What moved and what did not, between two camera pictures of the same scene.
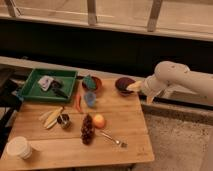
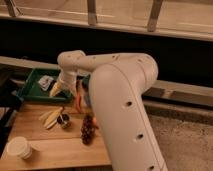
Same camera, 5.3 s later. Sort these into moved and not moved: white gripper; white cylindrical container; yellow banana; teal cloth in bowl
Moved: white gripper
Not moved: teal cloth in bowl; white cylindrical container; yellow banana
